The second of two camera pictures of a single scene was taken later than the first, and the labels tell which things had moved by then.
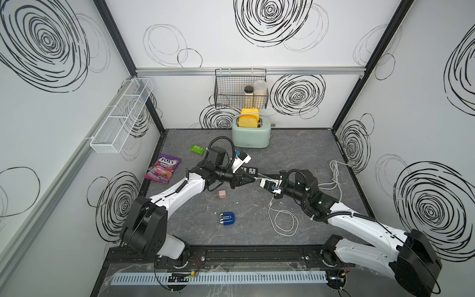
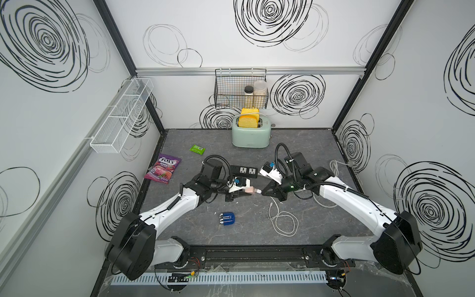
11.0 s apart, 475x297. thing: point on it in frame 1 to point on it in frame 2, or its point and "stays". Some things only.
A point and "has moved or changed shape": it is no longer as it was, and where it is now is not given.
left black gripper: x=237 y=180 to x=231 y=196
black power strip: x=253 y=171 stays
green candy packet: x=198 y=150 stays
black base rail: x=265 y=258 stays
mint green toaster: x=252 y=137 stays
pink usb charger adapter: x=221 y=194 has moved or changed shape
